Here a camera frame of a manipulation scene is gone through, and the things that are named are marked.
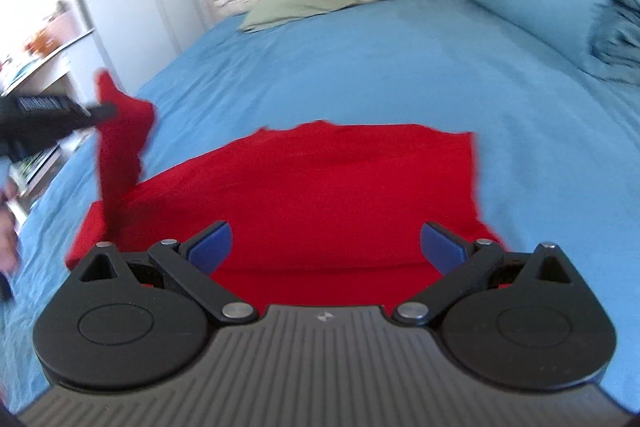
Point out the red cloth garment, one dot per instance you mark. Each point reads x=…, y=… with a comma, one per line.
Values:
x=310, y=207

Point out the person's left hand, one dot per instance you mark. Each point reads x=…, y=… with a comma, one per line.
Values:
x=7, y=237

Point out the white bedside shelf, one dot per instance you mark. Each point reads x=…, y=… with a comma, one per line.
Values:
x=35, y=72

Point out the blue bed sheet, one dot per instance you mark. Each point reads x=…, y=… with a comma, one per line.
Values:
x=350, y=82

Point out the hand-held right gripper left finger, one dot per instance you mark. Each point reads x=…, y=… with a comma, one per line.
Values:
x=212, y=248

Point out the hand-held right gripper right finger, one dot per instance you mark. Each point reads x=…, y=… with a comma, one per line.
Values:
x=441, y=248

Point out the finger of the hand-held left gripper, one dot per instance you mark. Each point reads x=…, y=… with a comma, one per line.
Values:
x=101, y=111

